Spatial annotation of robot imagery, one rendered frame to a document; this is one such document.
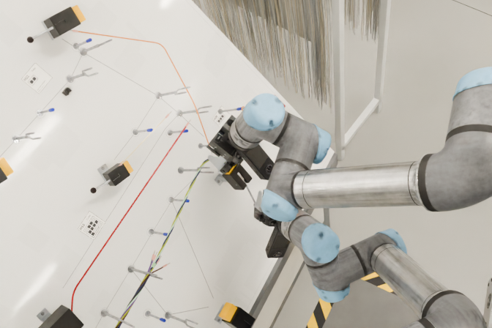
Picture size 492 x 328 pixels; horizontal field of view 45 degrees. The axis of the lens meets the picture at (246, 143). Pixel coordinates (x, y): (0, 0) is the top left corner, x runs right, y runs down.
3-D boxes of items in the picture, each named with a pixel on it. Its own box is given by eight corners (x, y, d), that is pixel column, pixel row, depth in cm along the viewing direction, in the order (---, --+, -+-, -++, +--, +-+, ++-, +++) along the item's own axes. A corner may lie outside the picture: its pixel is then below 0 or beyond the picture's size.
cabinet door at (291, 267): (326, 220, 223) (323, 170, 190) (257, 356, 201) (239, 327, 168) (320, 218, 224) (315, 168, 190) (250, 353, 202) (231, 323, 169)
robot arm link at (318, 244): (318, 274, 126) (304, 241, 123) (294, 255, 136) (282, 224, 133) (348, 256, 128) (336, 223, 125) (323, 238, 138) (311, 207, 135)
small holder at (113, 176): (77, 183, 135) (89, 184, 129) (108, 160, 140) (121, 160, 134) (88, 200, 136) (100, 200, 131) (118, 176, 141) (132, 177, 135)
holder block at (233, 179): (234, 189, 155) (243, 190, 152) (221, 175, 153) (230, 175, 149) (243, 178, 157) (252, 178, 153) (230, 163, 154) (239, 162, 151)
